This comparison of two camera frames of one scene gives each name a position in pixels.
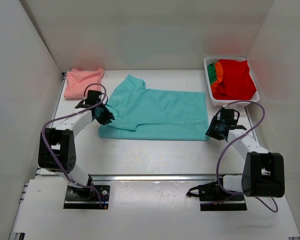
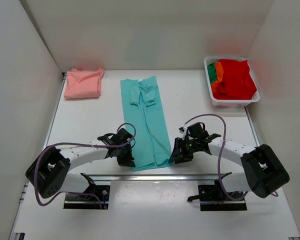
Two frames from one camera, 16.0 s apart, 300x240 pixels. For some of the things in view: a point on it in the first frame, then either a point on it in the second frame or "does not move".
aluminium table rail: [225, 177] does not move
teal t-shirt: [142, 113] to [143, 112]
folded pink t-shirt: [77, 80] does not move
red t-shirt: [236, 83] does not move
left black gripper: [105, 120] to [127, 161]
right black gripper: [210, 132] to [179, 155]
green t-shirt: [212, 72] does not move
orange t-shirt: [219, 73] does not move
